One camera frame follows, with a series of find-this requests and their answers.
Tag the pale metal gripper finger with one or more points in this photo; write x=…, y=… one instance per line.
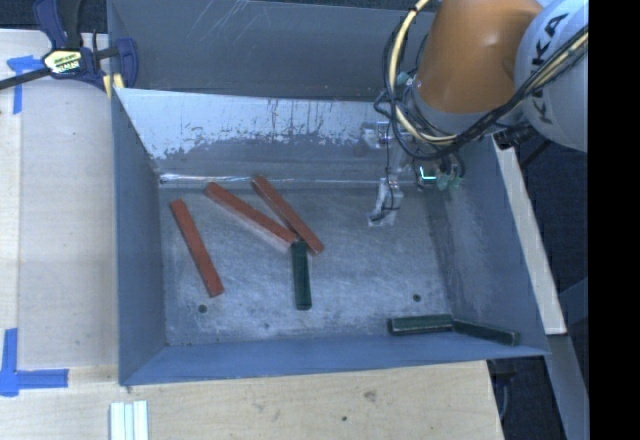
x=381, y=200
x=395, y=200

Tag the red-brown flat block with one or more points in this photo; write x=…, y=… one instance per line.
x=196, y=248
x=287, y=213
x=250, y=215

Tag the grey metal bin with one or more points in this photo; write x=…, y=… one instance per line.
x=350, y=268

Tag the black cylinder on white bracket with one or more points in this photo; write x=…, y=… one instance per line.
x=515, y=134

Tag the dark green flat block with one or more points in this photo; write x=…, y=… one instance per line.
x=420, y=324
x=487, y=332
x=301, y=278

